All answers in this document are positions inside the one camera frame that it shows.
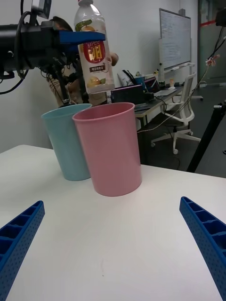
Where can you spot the white office chair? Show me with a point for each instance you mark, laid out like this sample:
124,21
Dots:
188,101

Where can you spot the black tripod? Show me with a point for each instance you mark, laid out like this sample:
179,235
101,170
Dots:
207,136
61,87

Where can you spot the clear bottle with red cap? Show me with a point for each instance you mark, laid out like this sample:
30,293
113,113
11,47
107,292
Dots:
96,70

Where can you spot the black monitor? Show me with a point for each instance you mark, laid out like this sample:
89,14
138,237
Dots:
127,94

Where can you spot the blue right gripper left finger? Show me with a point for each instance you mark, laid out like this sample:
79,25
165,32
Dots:
18,247

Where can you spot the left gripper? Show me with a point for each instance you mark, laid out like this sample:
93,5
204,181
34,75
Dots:
37,44

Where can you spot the pink plastic bin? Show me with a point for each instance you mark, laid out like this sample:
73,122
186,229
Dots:
110,152

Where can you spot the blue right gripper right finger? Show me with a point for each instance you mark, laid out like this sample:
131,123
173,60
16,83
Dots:
207,240

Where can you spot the black camera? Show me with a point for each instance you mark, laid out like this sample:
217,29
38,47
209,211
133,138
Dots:
221,17

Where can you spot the person's hand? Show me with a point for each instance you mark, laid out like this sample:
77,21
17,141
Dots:
114,58

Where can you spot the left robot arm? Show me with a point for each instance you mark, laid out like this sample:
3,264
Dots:
9,47

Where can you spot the wooden edged desk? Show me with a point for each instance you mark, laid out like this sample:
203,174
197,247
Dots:
150,109

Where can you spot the open laptop with lit screen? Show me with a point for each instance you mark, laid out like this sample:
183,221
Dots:
152,85

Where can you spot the whiteboard on stand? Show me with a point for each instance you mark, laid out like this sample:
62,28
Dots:
174,40

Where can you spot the person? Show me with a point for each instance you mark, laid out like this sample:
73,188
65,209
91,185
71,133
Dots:
53,88

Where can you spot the grey laptop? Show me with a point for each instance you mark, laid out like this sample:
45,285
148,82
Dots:
164,93

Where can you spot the pale blue plastic bin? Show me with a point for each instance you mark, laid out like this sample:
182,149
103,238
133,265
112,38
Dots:
63,145

